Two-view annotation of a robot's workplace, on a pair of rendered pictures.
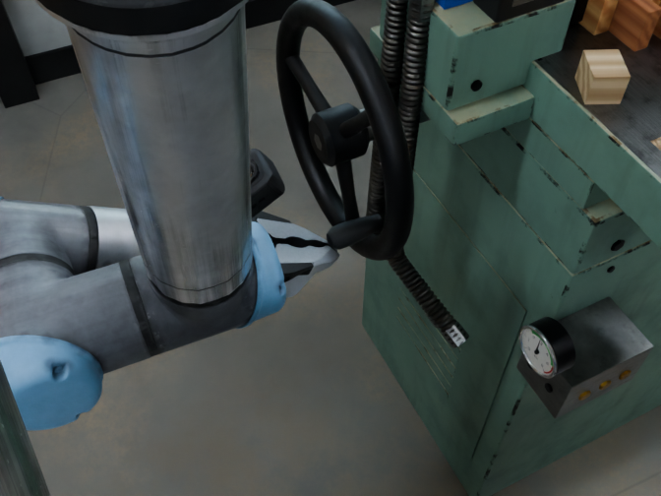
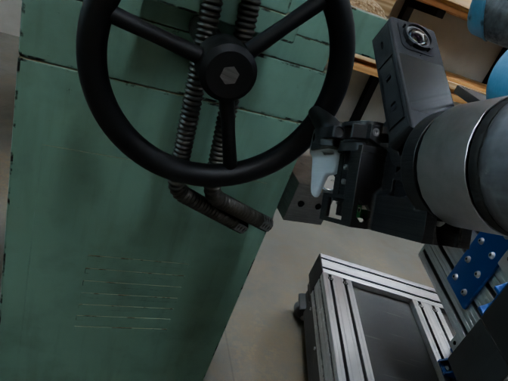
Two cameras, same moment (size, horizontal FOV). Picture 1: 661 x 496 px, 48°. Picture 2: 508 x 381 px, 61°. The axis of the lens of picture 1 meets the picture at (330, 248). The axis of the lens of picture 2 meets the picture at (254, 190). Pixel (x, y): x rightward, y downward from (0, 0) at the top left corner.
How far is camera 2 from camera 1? 0.81 m
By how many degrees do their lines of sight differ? 68
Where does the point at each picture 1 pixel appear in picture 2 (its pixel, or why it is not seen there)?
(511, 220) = (249, 122)
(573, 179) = (316, 53)
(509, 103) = not seen: hidden behind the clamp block
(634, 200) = (367, 40)
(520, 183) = (261, 85)
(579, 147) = (322, 26)
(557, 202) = (299, 79)
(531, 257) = (271, 137)
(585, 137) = not seen: hidden behind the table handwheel
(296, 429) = not seen: outside the picture
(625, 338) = (308, 160)
